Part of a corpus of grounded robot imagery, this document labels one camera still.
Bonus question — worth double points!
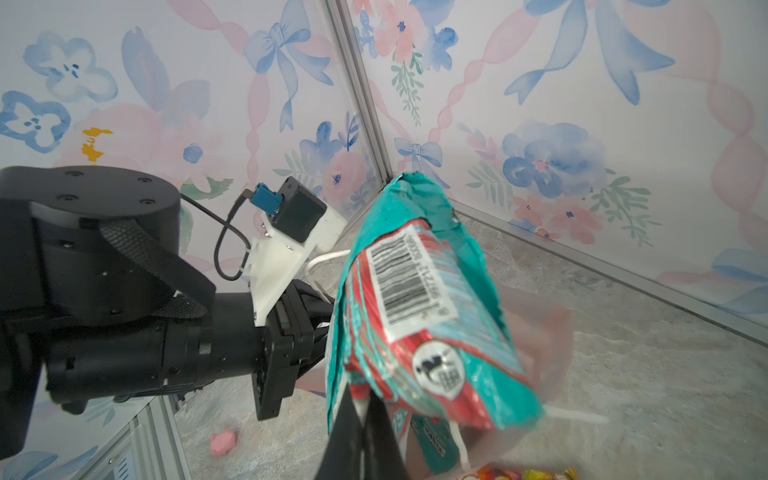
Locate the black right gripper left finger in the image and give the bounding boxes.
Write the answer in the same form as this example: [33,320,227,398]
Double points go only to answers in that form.
[314,388,363,480]

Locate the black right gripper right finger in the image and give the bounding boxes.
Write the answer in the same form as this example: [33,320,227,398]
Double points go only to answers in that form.
[362,395,409,480]

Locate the orange Fox's candy bag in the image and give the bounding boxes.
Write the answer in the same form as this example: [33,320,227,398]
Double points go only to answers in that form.
[461,465,579,480]

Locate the red paper gift bag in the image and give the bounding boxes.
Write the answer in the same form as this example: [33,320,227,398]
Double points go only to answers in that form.
[325,244,599,434]

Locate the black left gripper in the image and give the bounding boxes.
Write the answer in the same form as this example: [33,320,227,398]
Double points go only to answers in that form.
[251,279,333,420]

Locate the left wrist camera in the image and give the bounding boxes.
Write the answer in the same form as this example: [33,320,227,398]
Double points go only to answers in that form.
[246,176,347,253]

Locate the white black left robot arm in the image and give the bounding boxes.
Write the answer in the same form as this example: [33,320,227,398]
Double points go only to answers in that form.
[1,166,333,458]

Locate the teal snack packet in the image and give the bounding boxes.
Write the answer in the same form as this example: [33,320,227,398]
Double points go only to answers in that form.
[318,172,544,479]

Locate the pink toy pig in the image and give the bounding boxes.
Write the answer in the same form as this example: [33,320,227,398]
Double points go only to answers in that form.
[209,429,237,457]

